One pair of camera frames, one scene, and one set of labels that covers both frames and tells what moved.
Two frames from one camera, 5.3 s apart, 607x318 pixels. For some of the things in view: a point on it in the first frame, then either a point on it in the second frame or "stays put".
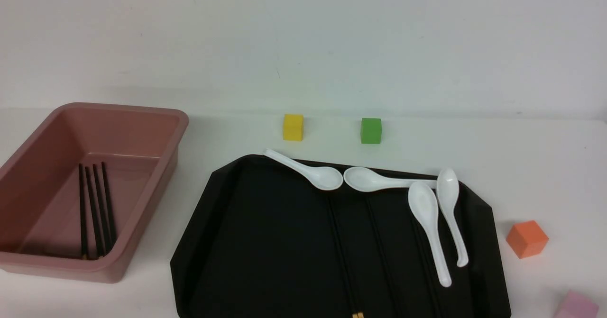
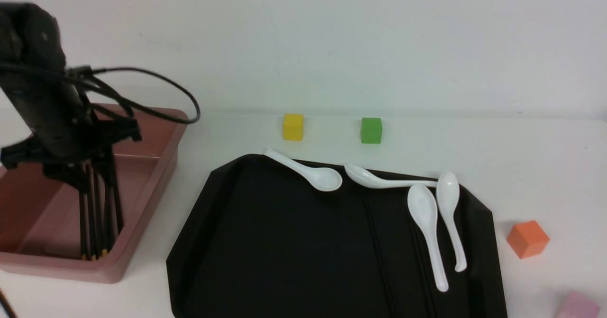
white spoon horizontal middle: x=363 y=179 stays put
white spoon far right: x=448 y=189 stays put
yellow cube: x=293 y=127 stays put
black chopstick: x=356 y=310 to x=117 y=198
